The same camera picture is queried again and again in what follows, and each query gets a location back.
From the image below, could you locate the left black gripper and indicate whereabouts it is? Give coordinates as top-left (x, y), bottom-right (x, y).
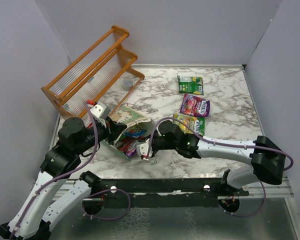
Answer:
top-left (76, 115), bottom-right (128, 155)

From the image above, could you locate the green printed paper bag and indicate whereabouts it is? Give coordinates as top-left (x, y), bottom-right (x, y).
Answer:
top-left (102, 105), bottom-right (155, 161)

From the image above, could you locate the blue white snack packet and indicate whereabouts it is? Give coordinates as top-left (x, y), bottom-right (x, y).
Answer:
top-left (124, 126), bottom-right (147, 139)

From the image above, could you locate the purple pink candy bag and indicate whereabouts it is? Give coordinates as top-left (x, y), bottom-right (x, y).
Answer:
top-left (117, 138), bottom-right (138, 159)

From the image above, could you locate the purple berries candy bag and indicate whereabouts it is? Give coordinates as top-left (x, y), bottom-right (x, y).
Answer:
top-left (180, 93), bottom-right (211, 118)

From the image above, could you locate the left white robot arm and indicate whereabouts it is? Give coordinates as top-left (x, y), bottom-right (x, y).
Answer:
top-left (0, 117), bottom-right (127, 240)

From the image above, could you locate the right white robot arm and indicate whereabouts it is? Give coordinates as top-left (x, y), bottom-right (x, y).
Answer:
top-left (137, 120), bottom-right (285, 196)

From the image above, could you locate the small clear plastic jar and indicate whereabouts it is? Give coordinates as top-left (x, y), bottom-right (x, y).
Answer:
top-left (122, 77), bottom-right (134, 91)

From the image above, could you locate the orange wooden shelf rack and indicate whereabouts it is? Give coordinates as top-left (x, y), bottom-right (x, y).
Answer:
top-left (41, 25), bottom-right (145, 120)

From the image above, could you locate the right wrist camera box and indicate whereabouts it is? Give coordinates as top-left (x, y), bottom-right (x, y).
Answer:
top-left (135, 139), bottom-right (151, 161)

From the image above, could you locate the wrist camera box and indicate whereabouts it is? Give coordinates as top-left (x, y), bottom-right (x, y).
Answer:
top-left (135, 139), bottom-right (151, 161)
top-left (86, 100), bottom-right (111, 120)

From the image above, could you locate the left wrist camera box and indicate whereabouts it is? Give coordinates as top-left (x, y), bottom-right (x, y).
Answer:
top-left (86, 100), bottom-right (111, 120)

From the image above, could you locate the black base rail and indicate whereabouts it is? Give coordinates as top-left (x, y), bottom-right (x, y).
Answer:
top-left (79, 171), bottom-right (249, 208)

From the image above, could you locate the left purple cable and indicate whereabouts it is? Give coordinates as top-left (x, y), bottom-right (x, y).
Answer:
top-left (8, 101), bottom-right (131, 240)

